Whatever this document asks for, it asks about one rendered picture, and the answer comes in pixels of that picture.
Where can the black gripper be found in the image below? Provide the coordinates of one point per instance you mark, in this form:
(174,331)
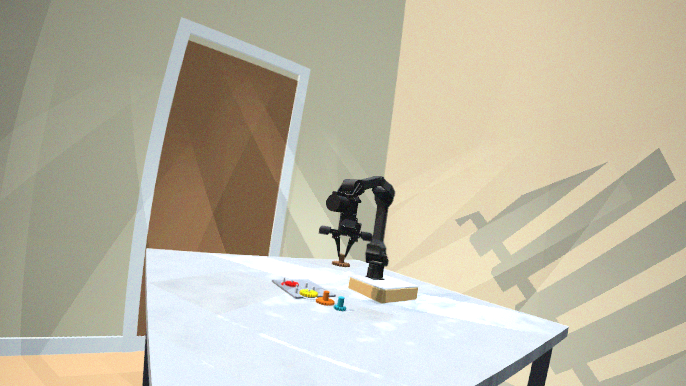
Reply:
(325,230)

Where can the cyan gear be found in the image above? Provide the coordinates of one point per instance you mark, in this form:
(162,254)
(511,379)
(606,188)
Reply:
(340,305)

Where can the tan gear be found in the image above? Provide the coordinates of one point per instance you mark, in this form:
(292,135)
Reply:
(341,262)

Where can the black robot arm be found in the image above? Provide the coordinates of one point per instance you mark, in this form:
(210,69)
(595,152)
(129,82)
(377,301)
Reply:
(346,199)

